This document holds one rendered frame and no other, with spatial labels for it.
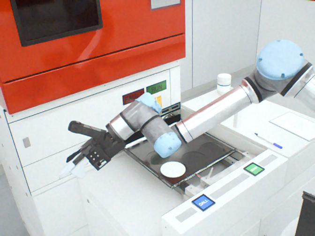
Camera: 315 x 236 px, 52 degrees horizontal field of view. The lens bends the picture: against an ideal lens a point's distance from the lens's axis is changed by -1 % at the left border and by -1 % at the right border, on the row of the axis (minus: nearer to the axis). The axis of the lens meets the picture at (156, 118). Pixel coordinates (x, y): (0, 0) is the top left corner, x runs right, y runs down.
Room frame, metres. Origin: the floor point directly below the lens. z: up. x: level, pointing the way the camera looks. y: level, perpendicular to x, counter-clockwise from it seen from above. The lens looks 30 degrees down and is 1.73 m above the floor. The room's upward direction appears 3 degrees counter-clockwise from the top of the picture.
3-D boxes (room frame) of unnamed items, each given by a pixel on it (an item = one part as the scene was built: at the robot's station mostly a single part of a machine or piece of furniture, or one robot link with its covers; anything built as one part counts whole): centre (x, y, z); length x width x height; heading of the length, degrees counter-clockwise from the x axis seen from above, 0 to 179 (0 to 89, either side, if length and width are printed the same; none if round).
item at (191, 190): (0.90, -0.13, 0.89); 0.08 x 0.03 x 0.03; 36
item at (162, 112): (1.36, 0.06, 0.96); 0.44 x 0.01 x 0.02; 126
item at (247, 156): (1.09, -0.39, 0.89); 0.08 x 0.03 x 0.03; 36
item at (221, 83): (1.60, -0.37, 1.01); 0.07 x 0.07 x 0.10
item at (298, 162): (1.34, -0.45, 0.89); 0.62 x 0.35 x 0.14; 36
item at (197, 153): (1.19, -0.08, 0.90); 0.34 x 0.34 x 0.01; 36
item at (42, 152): (1.26, 0.20, 1.02); 0.82 x 0.03 x 0.40; 126
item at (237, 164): (0.99, -0.25, 0.87); 0.36 x 0.08 x 0.03; 126
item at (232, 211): (0.86, -0.24, 0.89); 0.55 x 0.09 x 0.14; 126
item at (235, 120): (1.25, -0.35, 1.03); 0.06 x 0.04 x 0.13; 36
